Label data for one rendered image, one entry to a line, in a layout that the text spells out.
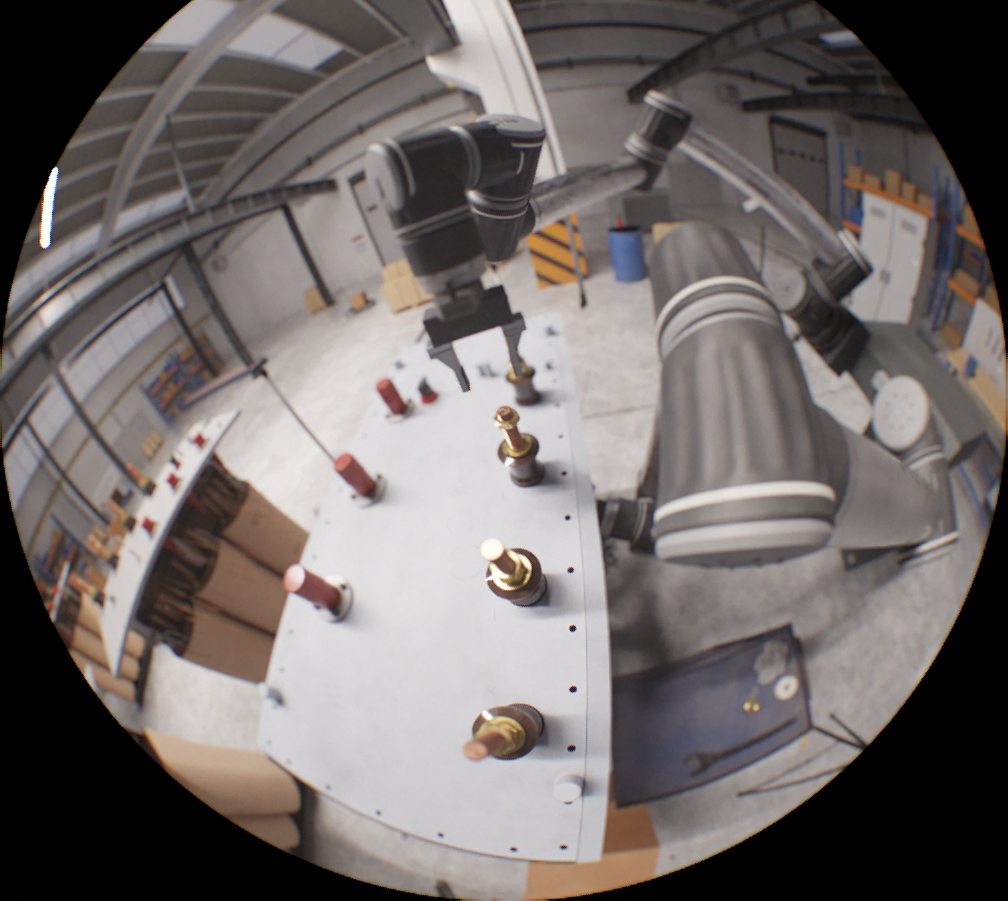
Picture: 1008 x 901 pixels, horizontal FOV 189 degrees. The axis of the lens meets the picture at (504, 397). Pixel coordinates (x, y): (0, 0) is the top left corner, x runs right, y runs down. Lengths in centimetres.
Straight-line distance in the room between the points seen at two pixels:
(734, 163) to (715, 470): 102
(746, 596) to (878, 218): 434
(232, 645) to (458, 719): 160
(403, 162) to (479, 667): 75
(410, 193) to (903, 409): 112
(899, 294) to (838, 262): 345
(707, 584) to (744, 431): 190
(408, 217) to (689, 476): 38
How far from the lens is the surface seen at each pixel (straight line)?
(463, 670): 62
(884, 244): 486
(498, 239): 56
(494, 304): 44
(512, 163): 47
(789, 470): 20
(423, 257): 40
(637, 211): 880
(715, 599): 208
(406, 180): 38
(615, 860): 128
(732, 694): 116
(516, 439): 61
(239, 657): 210
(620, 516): 75
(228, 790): 256
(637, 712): 109
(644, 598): 199
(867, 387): 172
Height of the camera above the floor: 194
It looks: 38 degrees down
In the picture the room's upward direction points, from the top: 20 degrees counter-clockwise
